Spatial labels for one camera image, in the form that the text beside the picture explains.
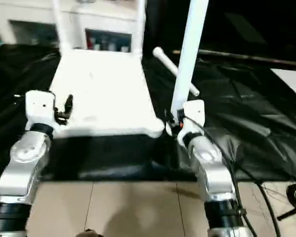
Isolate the black metal stand leg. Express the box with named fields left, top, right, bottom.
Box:
left=277, top=206, right=296, bottom=222

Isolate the dark metal rod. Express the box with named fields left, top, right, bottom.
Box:
left=172, top=48, right=296, bottom=68

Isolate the white plastic table leg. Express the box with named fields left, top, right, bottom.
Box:
left=131, top=0, right=148, bottom=57
left=169, top=0, right=211, bottom=117
left=152, top=46, right=200, bottom=96
left=51, top=0, right=74, bottom=54

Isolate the white glass-door cabinet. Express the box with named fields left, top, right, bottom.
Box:
left=0, top=0, right=150, bottom=54

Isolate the white flat board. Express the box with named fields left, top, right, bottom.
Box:
left=270, top=68, right=296, bottom=100

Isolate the black work mat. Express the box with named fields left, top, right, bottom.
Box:
left=0, top=43, right=296, bottom=183

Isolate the dark robot lower body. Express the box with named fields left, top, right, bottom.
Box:
left=75, top=228, right=102, bottom=237

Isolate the white table frame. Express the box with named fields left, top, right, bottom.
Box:
left=48, top=47, right=165, bottom=139

